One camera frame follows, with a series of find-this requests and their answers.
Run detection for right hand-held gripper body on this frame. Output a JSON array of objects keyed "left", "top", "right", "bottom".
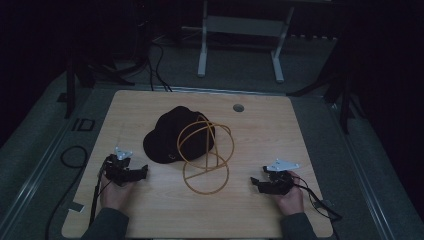
[{"left": 261, "top": 158, "right": 301, "bottom": 196}]

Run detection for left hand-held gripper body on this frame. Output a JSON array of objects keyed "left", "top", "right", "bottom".
[{"left": 101, "top": 146, "right": 141, "bottom": 187}]

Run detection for person's right hand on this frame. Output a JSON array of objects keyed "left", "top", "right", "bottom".
[{"left": 269, "top": 170, "right": 305, "bottom": 216}]

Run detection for person's left hand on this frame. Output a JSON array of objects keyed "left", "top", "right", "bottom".
[{"left": 99, "top": 173, "right": 137, "bottom": 212}]

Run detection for black cap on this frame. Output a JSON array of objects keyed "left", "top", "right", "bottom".
[{"left": 142, "top": 105, "right": 216, "bottom": 165}]

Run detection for black tripod stand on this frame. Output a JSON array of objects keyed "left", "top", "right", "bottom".
[
  {"left": 286, "top": 39, "right": 366, "bottom": 135},
  {"left": 56, "top": 49, "right": 136, "bottom": 120}
]

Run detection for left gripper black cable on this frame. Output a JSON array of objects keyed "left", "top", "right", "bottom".
[{"left": 88, "top": 163, "right": 108, "bottom": 226}]

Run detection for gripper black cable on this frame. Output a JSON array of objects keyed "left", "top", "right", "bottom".
[
  {"left": 292, "top": 175, "right": 344, "bottom": 222},
  {"left": 88, "top": 163, "right": 108, "bottom": 226}
]

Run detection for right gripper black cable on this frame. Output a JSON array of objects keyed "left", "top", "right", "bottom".
[{"left": 292, "top": 175, "right": 344, "bottom": 222}]

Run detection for yellow wire hat stand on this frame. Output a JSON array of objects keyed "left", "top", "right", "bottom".
[{"left": 176, "top": 114, "right": 235, "bottom": 196}]

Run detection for black background cables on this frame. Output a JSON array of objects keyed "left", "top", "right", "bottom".
[{"left": 133, "top": 19, "right": 174, "bottom": 93}]

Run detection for white metal desk frame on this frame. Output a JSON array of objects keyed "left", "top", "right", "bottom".
[{"left": 181, "top": 0, "right": 334, "bottom": 84}]

